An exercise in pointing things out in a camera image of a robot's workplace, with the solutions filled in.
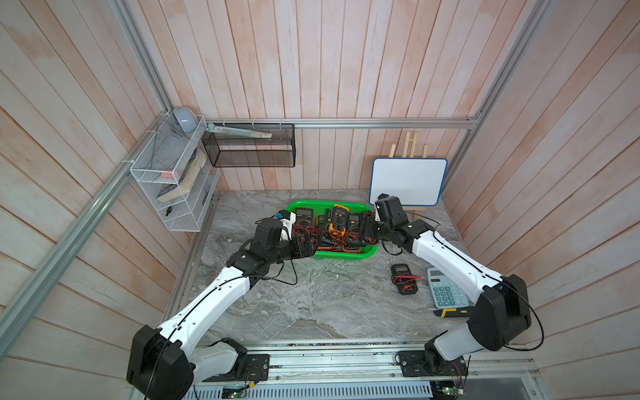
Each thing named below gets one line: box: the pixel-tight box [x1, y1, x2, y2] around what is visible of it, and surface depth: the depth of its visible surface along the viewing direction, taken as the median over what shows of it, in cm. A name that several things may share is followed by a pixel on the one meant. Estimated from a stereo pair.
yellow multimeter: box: [327, 203, 350, 236], surface depth 98 cm
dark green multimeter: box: [345, 212, 363, 251], surface depth 97 cm
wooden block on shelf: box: [156, 148, 208, 203], surface depth 83 cm
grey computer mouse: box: [172, 106, 198, 134], surface depth 85 cm
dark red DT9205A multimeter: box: [292, 207, 315, 236], surface depth 100 cm
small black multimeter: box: [390, 263, 419, 295], surface depth 90 cm
